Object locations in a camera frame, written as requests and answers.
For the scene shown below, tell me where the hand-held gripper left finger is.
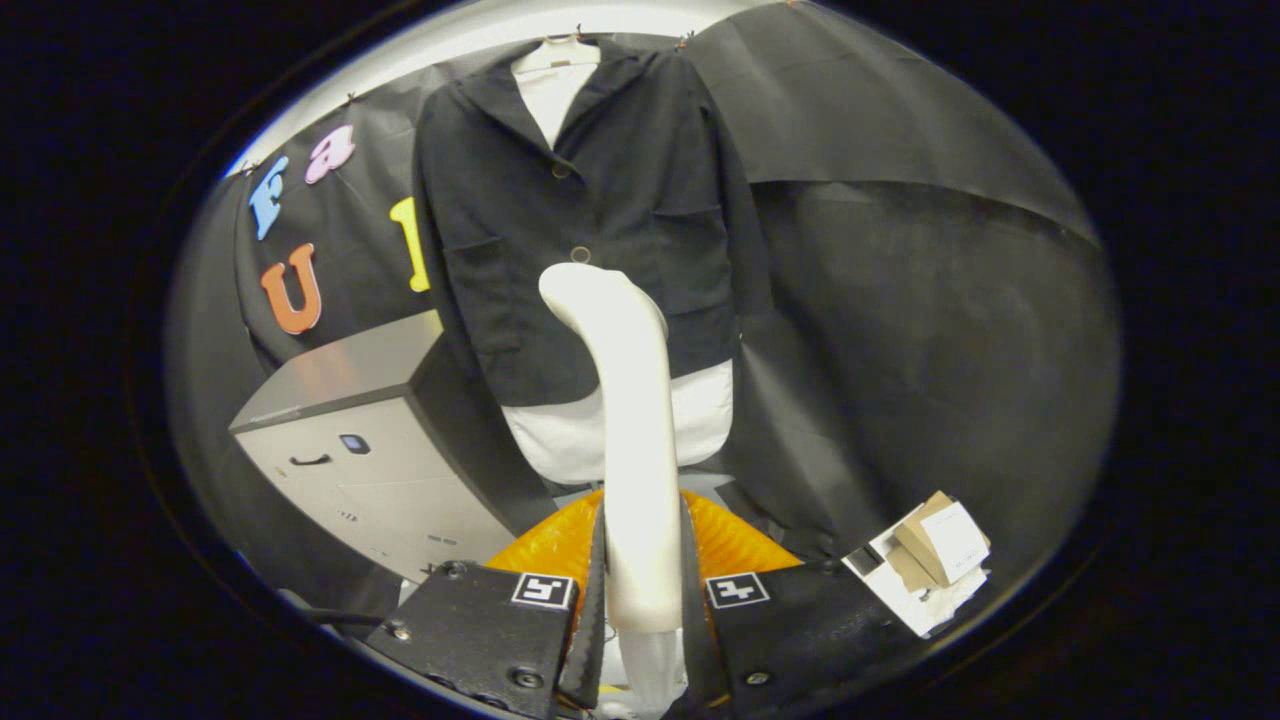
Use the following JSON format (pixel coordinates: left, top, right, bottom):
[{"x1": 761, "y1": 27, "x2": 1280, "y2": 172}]
[{"x1": 365, "y1": 490, "x2": 609, "y2": 720}]

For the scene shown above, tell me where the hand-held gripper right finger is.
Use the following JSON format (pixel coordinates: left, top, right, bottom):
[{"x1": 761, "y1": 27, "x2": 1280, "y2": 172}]
[{"x1": 678, "y1": 490, "x2": 901, "y2": 720}]

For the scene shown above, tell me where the white garment steamer wand with hose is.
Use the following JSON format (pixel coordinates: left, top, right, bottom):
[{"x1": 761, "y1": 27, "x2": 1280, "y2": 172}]
[{"x1": 538, "y1": 262, "x2": 691, "y2": 716}]

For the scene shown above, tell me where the black blazer jacket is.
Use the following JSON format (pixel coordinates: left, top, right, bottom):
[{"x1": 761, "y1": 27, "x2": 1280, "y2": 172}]
[{"x1": 412, "y1": 40, "x2": 771, "y2": 409}]

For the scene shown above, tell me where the white mannequin torso form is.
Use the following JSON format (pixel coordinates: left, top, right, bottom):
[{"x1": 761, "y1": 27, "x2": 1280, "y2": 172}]
[{"x1": 500, "y1": 35, "x2": 736, "y2": 486}]

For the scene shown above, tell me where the grey cabinet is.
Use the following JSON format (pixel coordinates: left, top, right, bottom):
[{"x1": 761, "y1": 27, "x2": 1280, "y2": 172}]
[{"x1": 228, "y1": 308, "x2": 556, "y2": 586}]

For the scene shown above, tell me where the black backdrop cloth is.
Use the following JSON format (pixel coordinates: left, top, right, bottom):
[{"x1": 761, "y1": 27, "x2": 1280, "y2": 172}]
[{"x1": 165, "y1": 0, "x2": 1121, "y2": 621}]

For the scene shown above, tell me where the black cable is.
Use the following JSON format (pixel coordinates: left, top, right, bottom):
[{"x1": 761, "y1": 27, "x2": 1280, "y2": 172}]
[{"x1": 300, "y1": 607, "x2": 391, "y2": 631}]

